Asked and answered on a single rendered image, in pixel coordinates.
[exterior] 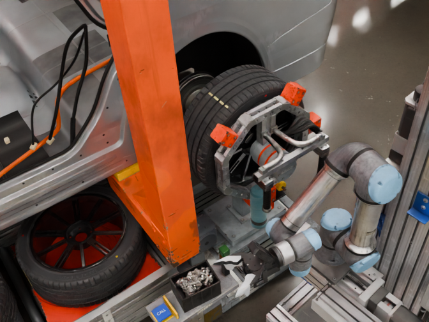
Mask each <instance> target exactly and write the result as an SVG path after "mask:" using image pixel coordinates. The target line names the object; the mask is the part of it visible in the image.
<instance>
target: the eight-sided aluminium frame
mask: <svg viewBox="0 0 429 322"><path fill-rule="evenodd" d="M282 110H286V111H288V112H290V113H292V114H294V115H296V118H297V117H298V116H306V117H307V118H308V119H310V113H309V112H307V111H306V110H304V109H303V108H302V107H300V106H299V105H298V106H295V105H291V103H290V102H289V101H287V100H286V99H284V97H282V96H279V95H278V96H276V97H273V98H272V99H271V100H269V101H267V102H265V103H263V104H261V105H259V106H257V107H256V108H254V109H252V110H250V111H248V112H245V113H244V114H242V115H240V117H239V118H238V119H237V121H236V123H235V125H234V126H233V127H232V130H233V131H234V132H235V133H237V134H238V136H239V137H238V138H237V140H236V141H235V143H234V144H233V146H232V147H231V148H228V147H225V146H222V145H221V146H220V147H219V149H218V150H217V151H216V153H215V155H214V161H215V169H216V185H217V188H218V189H219V190H220V191H221V192H222V193H223V194H225V195H227V196H234V197H240V198H243V199H246V200H248V199H249V200H250V189H251V188H252V187H253V186H254V185H257V184H256V183H255V182H252V183H251V184H249V185H247V186H245V187H244V186H241V185H236V184H233V183H230V173H229V160H230V159H231V157H232V156H233V154H234V153H235V151H236V150H237V148H238V147H239V145H240V144H241V142H242V141H243V139H244V138H245V136H246V135H247V133H248V132H249V130H250V129H251V127H252V126H254V125H256V124H258V123H260V122H261V121H263V120H265V119H268V118H269V117H271V116H272V115H274V114H277V113H279V112H280V111H282ZM294 140H296V141H306V140H308V130H306V131H304V132H301V133H298V134H294ZM298 148H300V147H297V146H294V145H290V147H289V149H288V150H287V152H289V153H292V152H293V151H295V150H297V149H298ZM270 177H271V178H272V179H273V180H274V185H276V184H277V183H279V182H280V181H278V180H277V179H276V178H274V177H273V176H270Z"/></svg>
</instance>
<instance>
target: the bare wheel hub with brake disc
mask: <svg viewBox="0 0 429 322"><path fill-rule="evenodd" d="M213 79H214V77H212V76H211V75H209V74H206V73H200V74H197V75H193V76H191V77H189V78H188V79H186V80H185V81H184V82H183V83H181V85H180V86H179V90H180V95H181V105H182V106H183V115H185V112H186V110H187V109H188V106H189V105H190V104H191V102H192V100H193V99H194V98H195V97H196V95H197V94H198V93H199V92H200V91H201V89H202V88H204V87H205V85H206V84H208V83H209V82H210V81H211V80H213Z"/></svg>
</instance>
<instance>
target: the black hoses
mask: <svg viewBox="0 0 429 322"><path fill-rule="evenodd" d="M308 129H310V130H311V131H312V132H314V133H315V134H318V133H320V132H322V130H321V129H320V128H319V127H318V126H317V125H315V124H314V123H313V122H312V121H311V120H310V119H308V118H307V117H306V116H298V117H297V118H296V119H295V120H294V121H293V122H292V124H291V126H290V127H289V129H288V130H284V131H282V132H283V133H284V134H285V135H287V136H289V137H290V138H292V139H293V138H294V134H298V133H301V132H304V131H306V130H308Z"/></svg>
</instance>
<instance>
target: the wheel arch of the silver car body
mask: <svg viewBox="0 0 429 322"><path fill-rule="evenodd" d="M175 56H176V65H177V74H179V73H181V72H183V71H185V70H187V69H189V68H193V69H195V70H197V71H198V72H199V71H205V72H209V73H211V74H213V75H214V76H215V77H217V76H218V75H219V74H221V73H223V72H225V71H227V70H230V69H231V68H234V67H237V66H242V65H258V66H262V67H264V68H266V62H265V60H264V56H263V55H262V53H261V51H260V49H259V47H258V46H257V44H256V43H255V42H254V41H253V40H252V39H251V38H249V37H248V36H246V35H245V34H243V33H240V32H237V31H231V30H219V31H212V32H210V33H206V34H203V35H201V36H199V37H197V38H195V39H193V40H192V41H190V42H188V43H187V44H186V45H184V46H183V47H182V48H180V49H179V50H178V51H177V52H176V53H175ZM266 69H267V68H266Z"/></svg>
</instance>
